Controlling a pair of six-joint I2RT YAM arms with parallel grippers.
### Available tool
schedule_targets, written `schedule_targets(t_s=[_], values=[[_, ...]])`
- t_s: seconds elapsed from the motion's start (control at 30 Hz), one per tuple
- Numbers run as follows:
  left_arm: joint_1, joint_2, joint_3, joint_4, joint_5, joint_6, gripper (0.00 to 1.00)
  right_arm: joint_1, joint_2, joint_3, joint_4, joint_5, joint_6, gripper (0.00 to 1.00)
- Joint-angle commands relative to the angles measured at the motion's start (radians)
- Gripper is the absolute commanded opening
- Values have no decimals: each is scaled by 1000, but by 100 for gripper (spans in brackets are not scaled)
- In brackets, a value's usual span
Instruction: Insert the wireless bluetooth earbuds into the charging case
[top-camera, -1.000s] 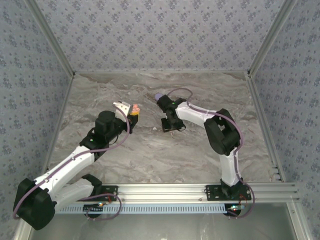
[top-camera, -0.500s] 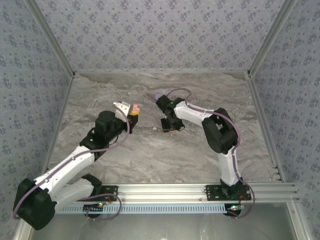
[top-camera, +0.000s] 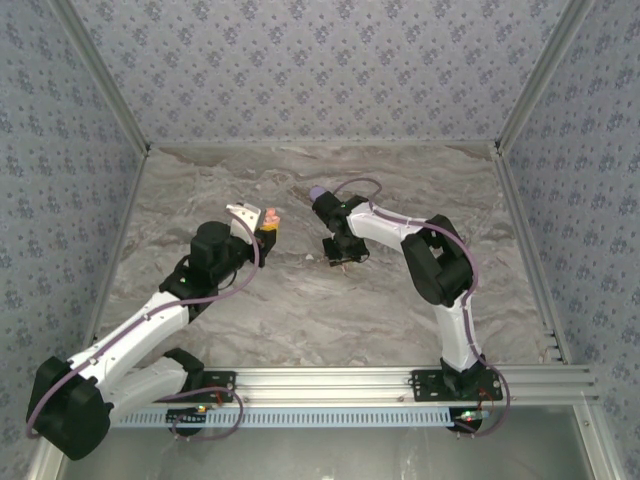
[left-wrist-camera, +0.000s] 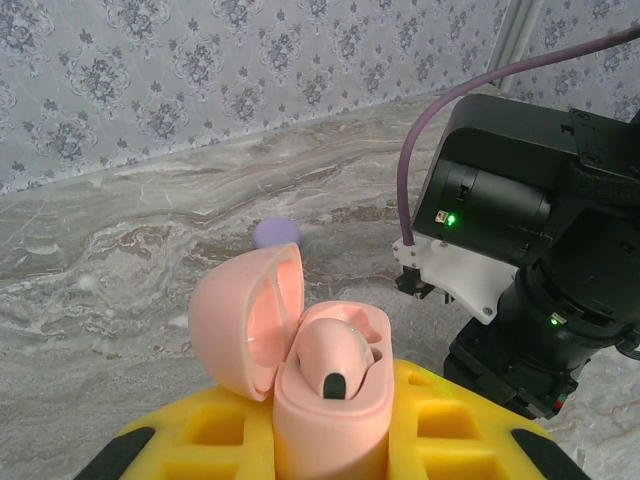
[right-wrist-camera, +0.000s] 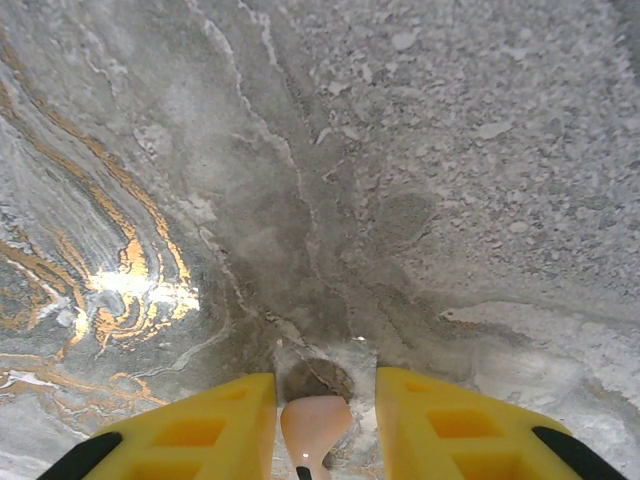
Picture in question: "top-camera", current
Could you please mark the pink earbud charging case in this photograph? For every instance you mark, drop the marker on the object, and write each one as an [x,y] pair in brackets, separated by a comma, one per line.
[271,216]

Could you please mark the purple earbud charging case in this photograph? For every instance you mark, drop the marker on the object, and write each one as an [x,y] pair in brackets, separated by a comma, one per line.
[317,192]

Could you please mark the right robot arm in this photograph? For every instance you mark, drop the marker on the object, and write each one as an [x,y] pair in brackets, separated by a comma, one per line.
[435,260]

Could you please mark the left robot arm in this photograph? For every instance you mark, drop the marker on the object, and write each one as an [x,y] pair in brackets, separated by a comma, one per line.
[65,415]

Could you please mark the left controller board with LED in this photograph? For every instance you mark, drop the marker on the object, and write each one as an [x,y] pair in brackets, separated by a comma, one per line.
[187,416]

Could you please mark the controller board with led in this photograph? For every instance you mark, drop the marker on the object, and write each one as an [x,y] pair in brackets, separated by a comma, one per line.
[187,416]
[470,416]

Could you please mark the grey metal shelf panel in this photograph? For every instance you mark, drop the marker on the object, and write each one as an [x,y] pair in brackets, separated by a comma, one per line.
[325,455]

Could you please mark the right controller board with LED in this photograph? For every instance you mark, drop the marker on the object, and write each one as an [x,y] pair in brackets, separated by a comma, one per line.
[470,416]

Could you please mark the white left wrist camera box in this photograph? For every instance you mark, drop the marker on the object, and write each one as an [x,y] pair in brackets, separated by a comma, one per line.
[245,216]

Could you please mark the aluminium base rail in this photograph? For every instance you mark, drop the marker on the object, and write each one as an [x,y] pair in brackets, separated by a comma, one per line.
[325,385]

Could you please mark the aluminium corner post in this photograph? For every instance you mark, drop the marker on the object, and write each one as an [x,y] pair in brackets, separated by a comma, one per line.
[538,75]
[107,75]

